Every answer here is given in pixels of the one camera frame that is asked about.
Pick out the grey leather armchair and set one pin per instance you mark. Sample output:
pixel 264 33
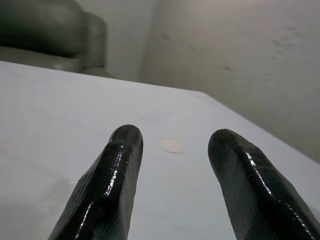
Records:
pixel 50 35

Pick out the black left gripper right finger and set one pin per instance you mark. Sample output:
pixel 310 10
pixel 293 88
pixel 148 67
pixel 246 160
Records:
pixel 252 190

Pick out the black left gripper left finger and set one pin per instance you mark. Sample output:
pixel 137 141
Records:
pixel 107 190

